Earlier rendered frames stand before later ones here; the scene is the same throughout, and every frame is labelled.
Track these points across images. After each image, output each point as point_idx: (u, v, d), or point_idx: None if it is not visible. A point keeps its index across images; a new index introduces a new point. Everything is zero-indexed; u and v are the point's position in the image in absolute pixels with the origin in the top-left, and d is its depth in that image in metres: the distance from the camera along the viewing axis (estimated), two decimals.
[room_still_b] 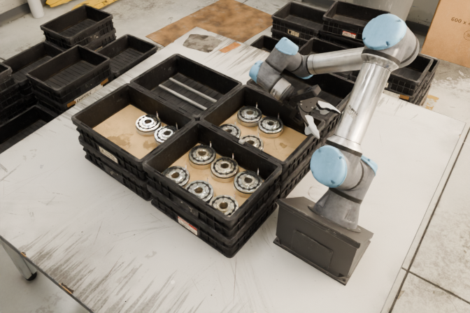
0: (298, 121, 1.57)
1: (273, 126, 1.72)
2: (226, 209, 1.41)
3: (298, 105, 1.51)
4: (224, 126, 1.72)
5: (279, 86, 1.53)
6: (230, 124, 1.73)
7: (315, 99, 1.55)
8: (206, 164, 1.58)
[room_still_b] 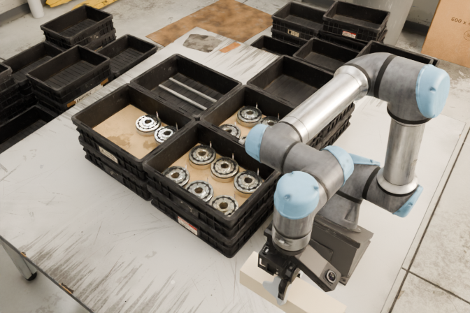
0: (261, 260, 0.92)
1: (273, 126, 1.72)
2: (226, 209, 1.41)
3: (292, 271, 0.86)
4: (224, 126, 1.72)
5: (300, 243, 0.80)
6: (230, 124, 1.73)
7: None
8: (206, 164, 1.58)
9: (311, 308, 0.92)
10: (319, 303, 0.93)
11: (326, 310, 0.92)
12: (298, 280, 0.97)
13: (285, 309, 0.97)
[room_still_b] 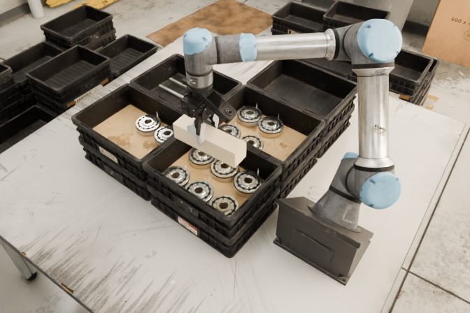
0: (184, 108, 1.28)
1: (273, 126, 1.72)
2: (226, 209, 1.41)
3: (203, 109, 1.23)
4: (224, 126, 1.72)
5: (203, 81, 1.17)
6: (230, 124, 1.73)
7: None
8: (206, 164, 1.58)
9: (220, 143, 1.29)
10: (227, 140, 1.30)
11: (231, 144, 1.29)
12: (214, 128, 1.34)
13: (204, 149, 1.34)
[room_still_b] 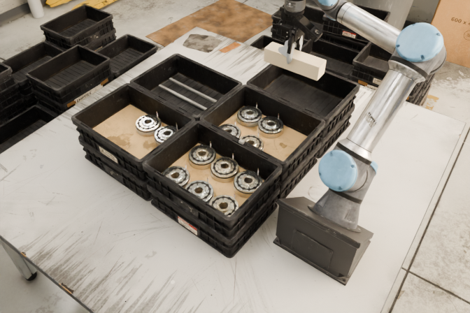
0: (278, 33, 1.62)
1: (273, 126, 1.72)
2: (226, 209, 1.41)
3: (295, 30, 1.56)
4: (224, 126, 1.72)
5: (299, 5, 1.50)
6: (230, 124, 1.73)
7: (303, 32, 1.63)
8: (206, 164, 1.58)
9: (305, 61, 1.62)
10: (310, 59, 1.63)
11: (315, 61, 1.62)
12: (298, 51, 1.67)
13: (291, 68, 1.67)
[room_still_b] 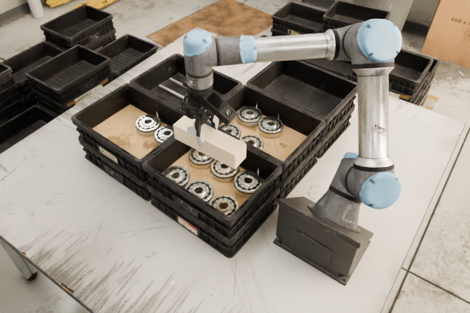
0: (184, 110, 1.29)
1: (273, 126, 1.72)
2: (226, 209, 1.41)
3: (203, 110, 1.23)
4: (224, 126, 1.72)
5: (203, 82, 1.17)
6: (230, 124, 1.73)
7: None
8: (206, 164, 1.58)
9: (220, 144, 1.30)
10: (227, 142, 1.30)
11: (231, 145, 1.29)
12: (215, 130, 1.34)
13: (205, 150, 1.34)
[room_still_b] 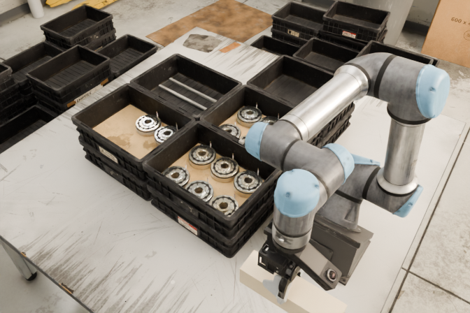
0: (261, 259, 0.91)
1: None
2: (226, 209, 1.41)
3: (292, 270, 0.86)
4: (224, 126, 1.72)
5: (300, 242, 0.79)
6: (230, 124, 1.73)
7: None
8: (206, 164, 1.58)
9: (311, 307, 0.92)
10: (320, 302, 0.93)
11: (327, 309, 0.92)
12: (298, 279, 0.97)
13: (285, 307, 0.96)
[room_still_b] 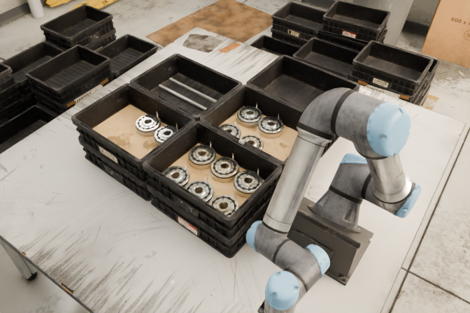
0: None
1: (273, 126, 1.72)
2: (226, 209, 1.41)
3: None
4: (224, 126, 1.72)
5: None
6: (230, 124, 1.73)
7: None
8: (206, 164, 1.58)
9: None
10: None
11: None
12: None
13: None
